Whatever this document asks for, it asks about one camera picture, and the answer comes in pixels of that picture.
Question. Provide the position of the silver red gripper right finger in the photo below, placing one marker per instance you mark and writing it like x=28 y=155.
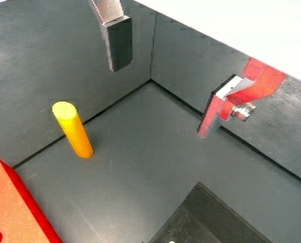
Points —
x=230 y=100

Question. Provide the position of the red shape sorting board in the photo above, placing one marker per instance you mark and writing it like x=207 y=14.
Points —
x=23 y=223

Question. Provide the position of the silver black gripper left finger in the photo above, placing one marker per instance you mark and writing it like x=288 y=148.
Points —
x=115 y=26

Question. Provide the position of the yellow oval peg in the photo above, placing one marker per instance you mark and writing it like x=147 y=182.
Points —
x=67 y=117

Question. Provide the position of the black curved holder bracket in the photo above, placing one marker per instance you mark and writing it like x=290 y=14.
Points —
x=205 y=220

